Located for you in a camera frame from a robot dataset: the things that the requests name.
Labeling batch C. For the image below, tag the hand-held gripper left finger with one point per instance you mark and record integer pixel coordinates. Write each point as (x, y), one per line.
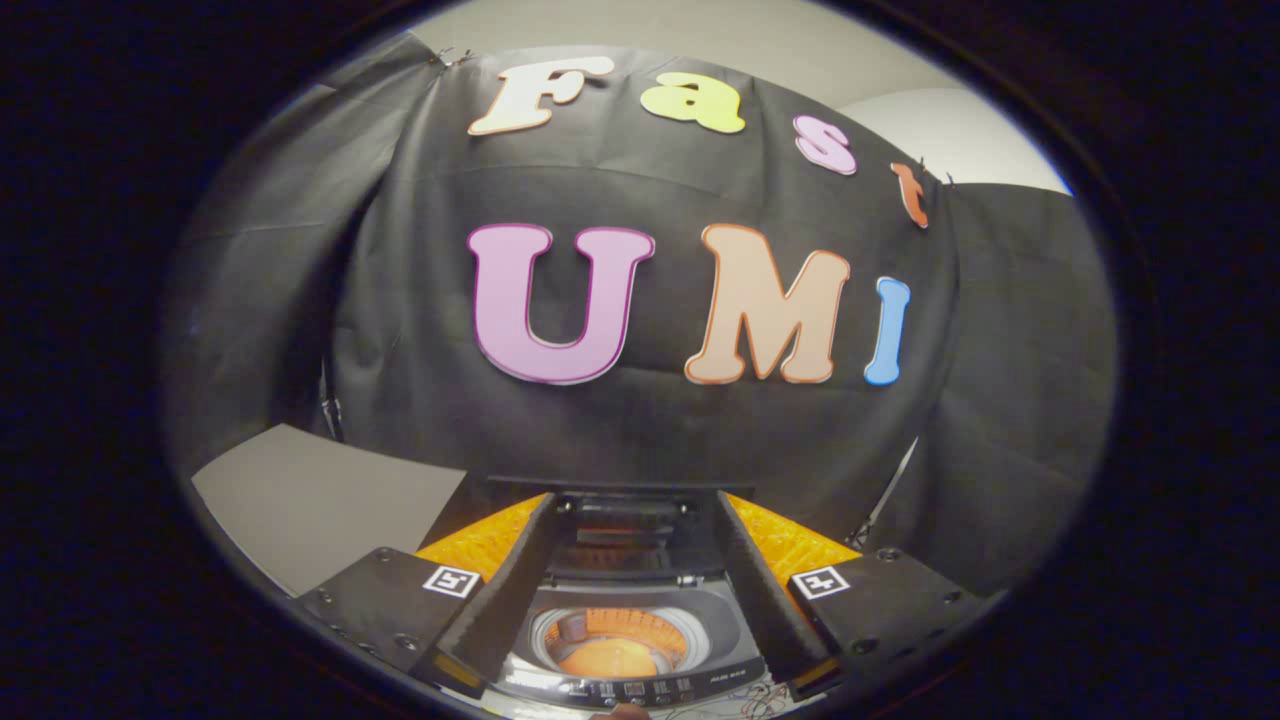
(510, 600)

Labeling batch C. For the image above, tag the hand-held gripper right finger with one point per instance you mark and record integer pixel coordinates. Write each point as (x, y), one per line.
(765, 600)

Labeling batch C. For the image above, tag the grey washing machine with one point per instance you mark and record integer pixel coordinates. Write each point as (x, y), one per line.
(715, 625)

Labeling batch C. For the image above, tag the orange shirt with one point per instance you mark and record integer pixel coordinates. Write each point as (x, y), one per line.
(610, 660)

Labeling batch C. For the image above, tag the black light stand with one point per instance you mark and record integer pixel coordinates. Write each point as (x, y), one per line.
(885, 495)

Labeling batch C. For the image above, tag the black backdrop cloth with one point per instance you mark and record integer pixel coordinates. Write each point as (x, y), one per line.
(400, 400)

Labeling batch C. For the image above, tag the grey cabinet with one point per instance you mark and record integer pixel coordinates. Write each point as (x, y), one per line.
(300, 500)

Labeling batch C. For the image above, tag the backdrop stand pole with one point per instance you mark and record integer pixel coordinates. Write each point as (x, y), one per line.
(330, 410)

